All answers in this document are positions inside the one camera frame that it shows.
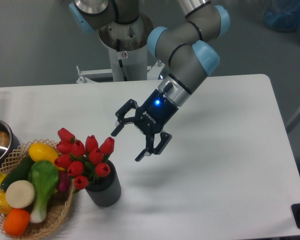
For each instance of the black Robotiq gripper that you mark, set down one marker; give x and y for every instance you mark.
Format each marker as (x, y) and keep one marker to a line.
(150, 119)

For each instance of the red tulip bouquet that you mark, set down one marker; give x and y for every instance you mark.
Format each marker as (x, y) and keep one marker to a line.
(86, 163)

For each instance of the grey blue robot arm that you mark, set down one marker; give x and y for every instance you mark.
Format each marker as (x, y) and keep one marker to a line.
(184, 50)

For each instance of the dark grey ribbed vase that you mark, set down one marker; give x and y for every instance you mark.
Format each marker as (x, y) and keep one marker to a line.
(107, 191)

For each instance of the purple red radish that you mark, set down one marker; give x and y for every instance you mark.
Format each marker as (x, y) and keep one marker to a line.
(64, 182)

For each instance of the yellow squash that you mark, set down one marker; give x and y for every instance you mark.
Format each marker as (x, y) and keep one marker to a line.
(39, 151)

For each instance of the green bok choy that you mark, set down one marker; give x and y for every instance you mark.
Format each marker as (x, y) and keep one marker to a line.
(44, 177)

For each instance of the green cucumber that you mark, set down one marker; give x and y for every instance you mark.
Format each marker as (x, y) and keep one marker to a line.
(20, 172)

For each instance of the round cream bun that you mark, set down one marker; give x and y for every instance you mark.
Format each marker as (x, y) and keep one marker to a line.
(20, 194)

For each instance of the orange fruit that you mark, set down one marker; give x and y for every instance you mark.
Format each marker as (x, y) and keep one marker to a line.
(16, 222)

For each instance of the yellow bell pepper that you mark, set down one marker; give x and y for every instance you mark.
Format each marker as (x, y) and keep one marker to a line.
(5, 208)

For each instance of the blue plastic bag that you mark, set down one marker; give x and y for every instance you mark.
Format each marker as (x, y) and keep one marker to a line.
(282, 16)

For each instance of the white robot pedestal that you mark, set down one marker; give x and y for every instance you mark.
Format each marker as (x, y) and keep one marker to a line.
(128, 53)

